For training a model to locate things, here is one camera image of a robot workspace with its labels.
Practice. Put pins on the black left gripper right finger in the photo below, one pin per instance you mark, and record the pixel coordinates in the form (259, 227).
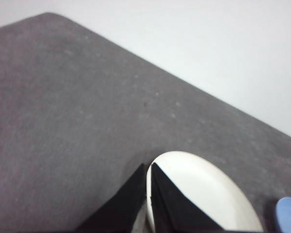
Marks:
(174, 208)

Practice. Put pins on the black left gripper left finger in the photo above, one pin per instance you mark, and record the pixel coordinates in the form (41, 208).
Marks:
(121, 208)

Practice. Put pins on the white plate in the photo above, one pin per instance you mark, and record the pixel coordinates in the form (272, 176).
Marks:
(208, 184)

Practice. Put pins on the blue plate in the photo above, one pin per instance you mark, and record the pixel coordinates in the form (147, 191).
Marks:
(289, 213)

